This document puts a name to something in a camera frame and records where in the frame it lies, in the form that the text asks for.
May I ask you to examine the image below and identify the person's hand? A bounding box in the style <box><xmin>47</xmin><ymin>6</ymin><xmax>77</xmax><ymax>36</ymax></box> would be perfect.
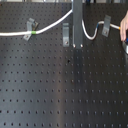
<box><xmin>120</xmin><ymin>11</ymin><xmax>128</xmax><ymax>41</ymax></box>

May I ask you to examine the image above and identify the black perforated breadboard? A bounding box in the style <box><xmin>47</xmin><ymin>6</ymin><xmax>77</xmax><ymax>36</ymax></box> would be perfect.
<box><xmin>0</xmin><ymin>4</ymin><xmax>128</xmax><ymax>128</ymax></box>

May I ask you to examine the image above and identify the right grey cable clip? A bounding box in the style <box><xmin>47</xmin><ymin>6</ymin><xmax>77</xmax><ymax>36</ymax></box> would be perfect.
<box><xmin>102</xmin><ymin>15</ymin><xmax>111</xmax><ymax>37</ymax></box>

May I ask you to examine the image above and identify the grey cable clip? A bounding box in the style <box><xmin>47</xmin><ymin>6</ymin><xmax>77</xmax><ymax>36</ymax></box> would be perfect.
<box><xmin>102</xmin><ymin>15</ymin><xmax>111</xmax><ymax>37</ymax></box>
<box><xmin>23</xmin><ymin>18</ymin><xmax>38</xmax><ymax>41</ymax></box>
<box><xmin>62</xmin><ymin>23</ymin><xmax>69</xmax><ymax>47</ymax></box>

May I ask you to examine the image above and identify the middle grey cable clip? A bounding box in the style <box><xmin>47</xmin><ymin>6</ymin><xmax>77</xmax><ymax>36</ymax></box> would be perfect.
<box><xmin>62</xmin><ymin>23</ymin><xmax>69</xmax><ymax>47</ymax></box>

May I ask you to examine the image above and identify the left grey cable clip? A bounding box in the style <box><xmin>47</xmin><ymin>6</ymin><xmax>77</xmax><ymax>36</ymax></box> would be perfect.
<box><xmin>23</xmin><ymin>18</ymin><xmax>38</xmax><ymax>41</ymax></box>

